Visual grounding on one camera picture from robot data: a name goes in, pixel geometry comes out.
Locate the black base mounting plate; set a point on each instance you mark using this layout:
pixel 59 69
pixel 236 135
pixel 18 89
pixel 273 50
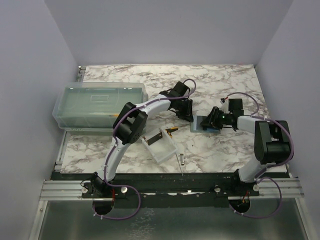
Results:
pixel 161 190

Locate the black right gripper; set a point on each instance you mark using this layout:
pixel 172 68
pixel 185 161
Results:
pixel 209 121

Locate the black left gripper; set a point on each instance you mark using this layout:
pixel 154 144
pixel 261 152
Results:
pixel 187 114

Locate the clear plastic storage box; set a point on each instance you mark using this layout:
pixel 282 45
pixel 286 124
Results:
pixel 87 106

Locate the thin metal rod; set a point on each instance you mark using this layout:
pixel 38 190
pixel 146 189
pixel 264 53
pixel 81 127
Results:
pixel 179 163

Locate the aluminium extrusion rail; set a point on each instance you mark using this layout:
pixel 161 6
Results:
pixel 65 190

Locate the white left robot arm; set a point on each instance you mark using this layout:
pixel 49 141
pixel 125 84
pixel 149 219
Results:
pixel 129 125

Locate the green leather card holder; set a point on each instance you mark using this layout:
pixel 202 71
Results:
pixel 195 126

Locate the small metal cylinder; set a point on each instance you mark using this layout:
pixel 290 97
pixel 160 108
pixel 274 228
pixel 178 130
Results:
pixel 182 159

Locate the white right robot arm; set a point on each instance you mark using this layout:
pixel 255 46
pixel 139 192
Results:
pixel 273 145

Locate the clear small plastic tray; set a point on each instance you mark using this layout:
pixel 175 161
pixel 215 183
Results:
pixel 163 149

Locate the yellow black utility knife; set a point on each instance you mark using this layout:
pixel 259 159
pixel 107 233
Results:
pixel 169 131

